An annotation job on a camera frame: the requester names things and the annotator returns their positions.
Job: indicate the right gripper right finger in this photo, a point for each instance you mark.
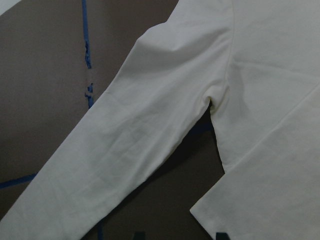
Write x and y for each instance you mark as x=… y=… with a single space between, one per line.
x=221 y=236

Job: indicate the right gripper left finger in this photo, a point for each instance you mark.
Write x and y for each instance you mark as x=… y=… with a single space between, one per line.
x=139 y=236

